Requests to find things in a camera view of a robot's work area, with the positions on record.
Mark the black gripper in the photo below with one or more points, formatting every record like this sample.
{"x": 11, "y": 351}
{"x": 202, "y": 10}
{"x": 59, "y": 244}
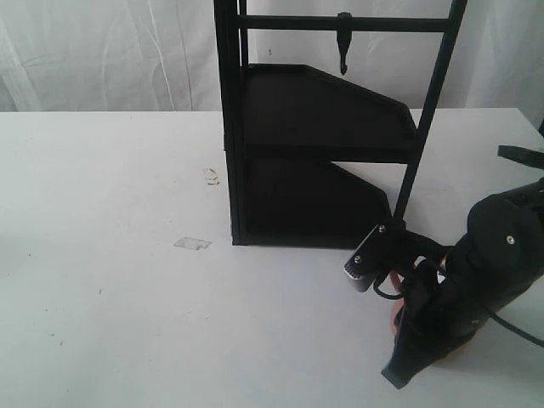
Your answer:
{"x": 448, "y": 297}

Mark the pink ceramic mug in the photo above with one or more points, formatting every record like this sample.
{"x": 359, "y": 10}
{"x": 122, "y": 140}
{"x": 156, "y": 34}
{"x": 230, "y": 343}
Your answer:
{"x": 398, "y": 305}

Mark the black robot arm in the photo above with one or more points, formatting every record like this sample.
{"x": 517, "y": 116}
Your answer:
{"x": 509, "y": 224}

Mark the clear tape piece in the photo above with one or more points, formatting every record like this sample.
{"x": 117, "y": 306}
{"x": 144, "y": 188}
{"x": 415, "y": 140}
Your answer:
{"x": 192, "y": 244}

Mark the black metal shelf rack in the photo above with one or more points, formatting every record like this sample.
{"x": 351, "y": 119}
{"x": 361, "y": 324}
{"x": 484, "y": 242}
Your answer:
{"x": 312, "y": 159}

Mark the small tape scrap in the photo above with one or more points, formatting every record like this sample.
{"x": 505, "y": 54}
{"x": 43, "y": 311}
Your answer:
{"x": 211, "y": 177}

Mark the black rack hook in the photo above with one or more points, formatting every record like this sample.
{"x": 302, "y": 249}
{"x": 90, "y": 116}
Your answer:
{"x": 344, "y": 39}

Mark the white backdrop curtain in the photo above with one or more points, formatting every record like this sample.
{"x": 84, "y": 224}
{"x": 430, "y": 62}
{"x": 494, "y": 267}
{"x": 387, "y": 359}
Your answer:
{"x": 161, "y": 55}

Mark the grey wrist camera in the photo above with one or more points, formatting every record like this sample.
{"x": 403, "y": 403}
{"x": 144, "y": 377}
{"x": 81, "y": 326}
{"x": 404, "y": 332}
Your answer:
{"x": 375, "y": 256}

